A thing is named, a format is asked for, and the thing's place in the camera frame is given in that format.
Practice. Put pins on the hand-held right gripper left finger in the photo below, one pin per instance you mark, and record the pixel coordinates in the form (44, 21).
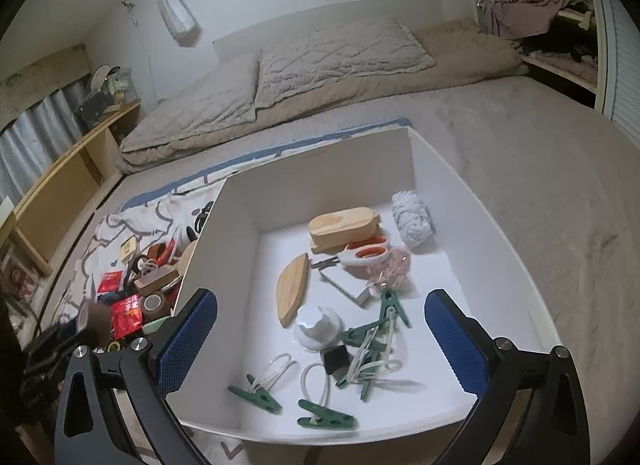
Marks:
(187, 340)

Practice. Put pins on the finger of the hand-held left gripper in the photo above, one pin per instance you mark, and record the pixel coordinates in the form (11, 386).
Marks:
(57, 337)
(50, 370)

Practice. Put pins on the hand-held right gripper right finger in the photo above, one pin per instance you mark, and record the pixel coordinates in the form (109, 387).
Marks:
(456, 340)

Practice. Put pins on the brown tape roll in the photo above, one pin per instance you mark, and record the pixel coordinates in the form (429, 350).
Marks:
(157, 307)
(96, 321)

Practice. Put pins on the pink knit pouch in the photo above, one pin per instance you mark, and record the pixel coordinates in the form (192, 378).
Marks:
(395, 272)

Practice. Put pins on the white cardboard box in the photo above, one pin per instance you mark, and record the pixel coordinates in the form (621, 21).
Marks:
(450, 245)

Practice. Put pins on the pointed oval wooden lid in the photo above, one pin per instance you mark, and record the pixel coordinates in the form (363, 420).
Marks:
(295, 290)

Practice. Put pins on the small black cube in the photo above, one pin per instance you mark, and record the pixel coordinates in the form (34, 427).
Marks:
(335, 360)

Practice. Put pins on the white rectangular block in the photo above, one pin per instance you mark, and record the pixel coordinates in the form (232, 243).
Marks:
(345, 285)

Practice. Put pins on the white orange scissors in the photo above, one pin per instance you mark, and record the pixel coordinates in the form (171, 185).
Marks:
(367, 252)

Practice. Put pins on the white plastic cap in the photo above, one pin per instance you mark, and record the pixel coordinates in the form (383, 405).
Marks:
(317, 327)

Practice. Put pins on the oval wooden box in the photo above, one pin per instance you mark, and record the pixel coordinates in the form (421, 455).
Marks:
(342, 222)

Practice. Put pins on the large red foil packet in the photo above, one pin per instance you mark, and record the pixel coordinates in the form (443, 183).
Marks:
(127, 317)

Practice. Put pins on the pink patterned item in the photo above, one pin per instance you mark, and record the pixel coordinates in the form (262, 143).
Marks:
(20, 285)

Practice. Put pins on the small cardboard box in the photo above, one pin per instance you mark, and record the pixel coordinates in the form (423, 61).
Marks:
(157, 281)

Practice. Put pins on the small red packet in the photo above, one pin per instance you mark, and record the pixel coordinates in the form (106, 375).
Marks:
(110, 282)

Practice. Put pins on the round wooden box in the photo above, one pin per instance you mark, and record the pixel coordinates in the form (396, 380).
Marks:
(190, 257)

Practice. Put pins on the small tan card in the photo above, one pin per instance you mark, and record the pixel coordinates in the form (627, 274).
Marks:
(128, 246)

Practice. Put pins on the black hair claw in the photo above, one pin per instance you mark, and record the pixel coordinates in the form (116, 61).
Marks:
(204, 217)

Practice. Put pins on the white patterned printed blanket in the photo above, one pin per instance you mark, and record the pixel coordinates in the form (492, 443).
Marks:
(150, 215)

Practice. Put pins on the wooden shelf unit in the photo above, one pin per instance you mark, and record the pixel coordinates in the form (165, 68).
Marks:
(65, 180)

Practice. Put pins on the grey curtain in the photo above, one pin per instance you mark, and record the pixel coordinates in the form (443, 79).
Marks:
(45, 130)

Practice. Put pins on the dark bag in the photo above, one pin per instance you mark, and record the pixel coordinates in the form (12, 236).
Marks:
(95, 107)

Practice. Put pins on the beige quilted pillow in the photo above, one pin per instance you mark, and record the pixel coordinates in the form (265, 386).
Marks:
(200, 105)
(345, 60)

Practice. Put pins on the beige blanket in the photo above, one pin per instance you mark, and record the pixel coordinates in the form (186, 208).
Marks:
(465, 52)

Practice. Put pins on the dark clothes pile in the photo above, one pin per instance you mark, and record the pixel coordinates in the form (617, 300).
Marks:
(565, 42)

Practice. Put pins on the white louvre door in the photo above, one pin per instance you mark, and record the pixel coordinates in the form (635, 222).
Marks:
(617, 60)

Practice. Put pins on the white headboard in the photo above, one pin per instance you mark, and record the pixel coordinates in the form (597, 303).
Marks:
(300, 25)

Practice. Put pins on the mauve clothes pile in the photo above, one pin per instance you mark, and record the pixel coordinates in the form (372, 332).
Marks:
(535, 5)

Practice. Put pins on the white hanging wall bag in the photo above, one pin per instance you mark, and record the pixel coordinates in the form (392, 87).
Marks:
(176, 10)

